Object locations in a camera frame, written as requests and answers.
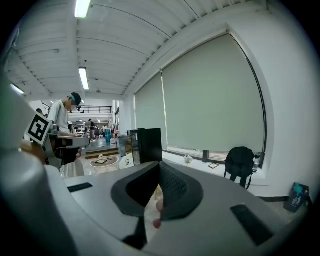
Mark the ceiling tube light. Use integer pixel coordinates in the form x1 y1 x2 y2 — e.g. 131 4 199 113
74 0 92 19
78 66 90 91
10 83 26 95

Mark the round white side table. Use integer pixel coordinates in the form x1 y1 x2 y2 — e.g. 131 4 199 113
89 154 120 175

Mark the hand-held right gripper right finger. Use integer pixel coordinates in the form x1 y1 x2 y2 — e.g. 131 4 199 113
147 161 286 256

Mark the black backpack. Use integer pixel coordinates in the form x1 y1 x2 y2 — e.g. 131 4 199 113
223 146 256 190

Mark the narrow grey roller blind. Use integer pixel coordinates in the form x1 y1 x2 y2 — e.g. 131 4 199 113
134 72 168 151

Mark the black cabinet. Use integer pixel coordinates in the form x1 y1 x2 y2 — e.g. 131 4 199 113
130 127 163 167

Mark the wide grey roller blind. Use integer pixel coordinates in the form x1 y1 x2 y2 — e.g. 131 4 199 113
161 33 266 153

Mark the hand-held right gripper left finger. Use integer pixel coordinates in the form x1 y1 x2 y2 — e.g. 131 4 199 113
64 161 161 251

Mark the clear water bottle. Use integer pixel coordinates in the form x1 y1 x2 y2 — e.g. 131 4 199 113
252 151 261 173

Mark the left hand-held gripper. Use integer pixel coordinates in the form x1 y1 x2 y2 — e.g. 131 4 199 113
24 111 91 165

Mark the black balcony railing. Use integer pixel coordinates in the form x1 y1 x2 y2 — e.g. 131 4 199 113
68 105 113 115

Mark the person's left forearm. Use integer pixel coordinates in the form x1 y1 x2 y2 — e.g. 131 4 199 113
21 140 47 165

